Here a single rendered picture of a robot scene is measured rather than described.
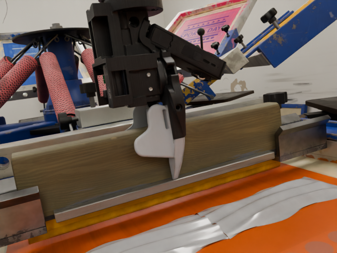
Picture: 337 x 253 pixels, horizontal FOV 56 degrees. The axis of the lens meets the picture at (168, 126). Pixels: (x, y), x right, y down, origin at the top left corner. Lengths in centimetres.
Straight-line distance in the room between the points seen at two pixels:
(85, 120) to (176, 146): 30
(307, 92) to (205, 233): 262
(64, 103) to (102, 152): 48
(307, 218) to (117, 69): 25
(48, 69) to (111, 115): 36
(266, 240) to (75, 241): 20
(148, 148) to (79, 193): 9
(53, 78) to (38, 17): 369
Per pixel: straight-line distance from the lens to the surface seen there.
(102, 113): 64
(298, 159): 57
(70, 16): 465
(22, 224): 36
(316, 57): 282
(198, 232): 33
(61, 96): 85
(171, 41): 39
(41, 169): 36
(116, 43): 36
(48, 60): 99
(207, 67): 41
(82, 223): 39
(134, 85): 35
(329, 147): 55
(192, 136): 40
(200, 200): 42
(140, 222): 39
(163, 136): 36
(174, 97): 35
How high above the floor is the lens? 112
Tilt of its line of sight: 9 degrees down
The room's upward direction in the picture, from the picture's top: 8 degrees counter-clockwise
